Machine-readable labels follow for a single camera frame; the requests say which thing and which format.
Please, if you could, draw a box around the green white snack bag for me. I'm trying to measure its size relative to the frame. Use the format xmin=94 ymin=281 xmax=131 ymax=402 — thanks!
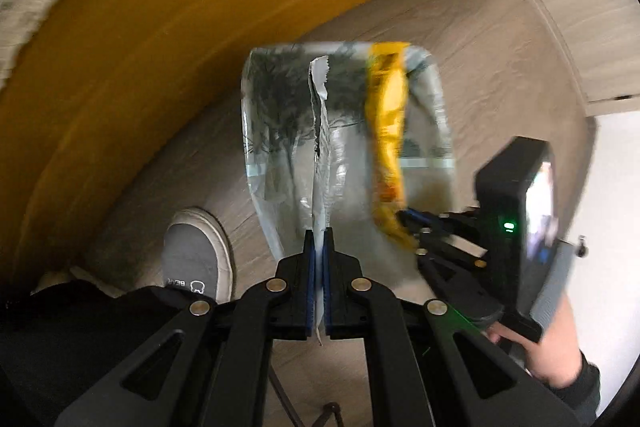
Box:
xmin=308 ymin=55 xmax=331 ymax=346

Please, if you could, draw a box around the person's right hand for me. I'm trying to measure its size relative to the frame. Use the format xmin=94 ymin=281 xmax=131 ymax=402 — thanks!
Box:
xmin=485 ymin=294 xmax=582 ymax=389

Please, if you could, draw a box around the black right sleeve forearm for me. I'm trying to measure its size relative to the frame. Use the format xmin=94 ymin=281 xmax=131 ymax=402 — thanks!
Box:
xmin=546 ymin=353 xmax=601 ymax=427

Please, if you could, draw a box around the grey sneaker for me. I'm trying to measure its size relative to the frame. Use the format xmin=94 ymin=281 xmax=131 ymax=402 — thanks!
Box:
xmin=160 ymin=207 xmax=234 ymax=305

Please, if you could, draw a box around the yellow snack bag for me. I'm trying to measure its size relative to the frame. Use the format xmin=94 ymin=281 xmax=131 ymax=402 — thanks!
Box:
xmin=364 ymin=42 xmax=416 ymax=249

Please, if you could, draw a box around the clear trash bag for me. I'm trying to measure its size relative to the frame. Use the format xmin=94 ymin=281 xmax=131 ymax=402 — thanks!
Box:
xmin=241 ymin=42 xmax=456 ymax=300

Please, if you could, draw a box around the wooden bed frame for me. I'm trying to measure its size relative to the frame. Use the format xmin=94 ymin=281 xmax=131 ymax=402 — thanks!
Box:
xmin=1 ymin=0 xmax=368 ymax=279

